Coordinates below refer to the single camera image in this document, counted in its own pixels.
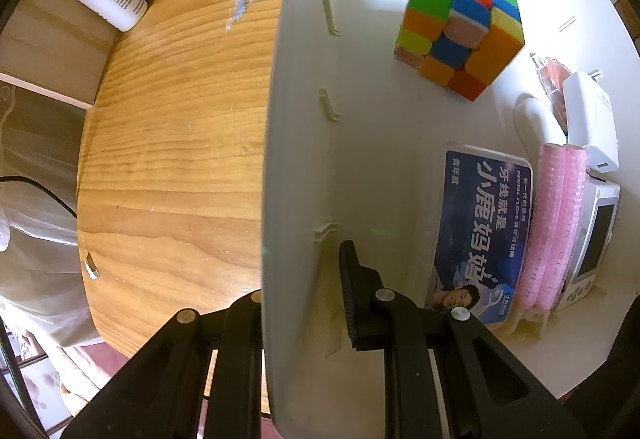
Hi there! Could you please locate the white plastic organizer tray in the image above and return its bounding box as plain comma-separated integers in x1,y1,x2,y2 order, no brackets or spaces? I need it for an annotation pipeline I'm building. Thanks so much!
260,0,640,439

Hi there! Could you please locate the colourful puzzle cube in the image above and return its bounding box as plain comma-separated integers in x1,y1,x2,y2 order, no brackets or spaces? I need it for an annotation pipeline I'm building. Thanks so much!
393,0,526,102

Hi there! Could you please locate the white handheld screen device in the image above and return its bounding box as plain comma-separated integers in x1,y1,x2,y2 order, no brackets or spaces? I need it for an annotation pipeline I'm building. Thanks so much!
552,174,622,312

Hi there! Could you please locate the clear pink plastic packet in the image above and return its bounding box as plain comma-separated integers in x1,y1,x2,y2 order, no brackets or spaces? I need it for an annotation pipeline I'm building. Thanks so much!
531,53,571,130

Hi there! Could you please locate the blue dental floss box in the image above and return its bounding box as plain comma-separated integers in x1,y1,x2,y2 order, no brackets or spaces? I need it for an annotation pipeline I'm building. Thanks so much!
424,148,535,332

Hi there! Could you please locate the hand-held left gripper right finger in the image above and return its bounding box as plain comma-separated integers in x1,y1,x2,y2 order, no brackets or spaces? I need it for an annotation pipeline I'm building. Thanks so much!
339,240,587,439

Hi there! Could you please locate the black cable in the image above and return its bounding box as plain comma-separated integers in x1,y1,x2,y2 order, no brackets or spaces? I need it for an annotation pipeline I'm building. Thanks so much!
0,176,79,221

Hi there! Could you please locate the white cloth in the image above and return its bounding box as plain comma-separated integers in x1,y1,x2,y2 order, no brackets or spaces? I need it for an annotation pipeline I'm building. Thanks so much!
0,84,103,350

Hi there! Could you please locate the white charger block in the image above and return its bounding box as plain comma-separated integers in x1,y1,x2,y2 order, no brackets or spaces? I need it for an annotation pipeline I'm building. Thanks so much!
561,69,621,175

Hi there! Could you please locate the white curved plastic gadget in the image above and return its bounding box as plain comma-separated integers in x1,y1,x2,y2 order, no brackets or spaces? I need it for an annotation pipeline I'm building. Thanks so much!
515,94,568,155

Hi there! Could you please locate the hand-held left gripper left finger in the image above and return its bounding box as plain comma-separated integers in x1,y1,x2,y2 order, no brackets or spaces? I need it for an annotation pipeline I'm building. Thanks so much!
60,290,273,439

